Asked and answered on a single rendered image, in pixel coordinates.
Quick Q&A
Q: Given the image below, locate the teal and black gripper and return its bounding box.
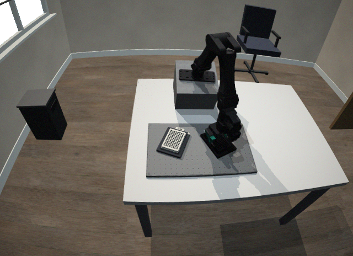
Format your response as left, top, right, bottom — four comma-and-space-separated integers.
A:
205, 118, 227, 144

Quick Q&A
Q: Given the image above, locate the white well plate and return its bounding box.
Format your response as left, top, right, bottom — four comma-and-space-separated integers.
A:
161, 129, 186, 153

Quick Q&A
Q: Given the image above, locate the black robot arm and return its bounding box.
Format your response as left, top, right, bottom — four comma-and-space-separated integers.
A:
179, 32, 242, 142

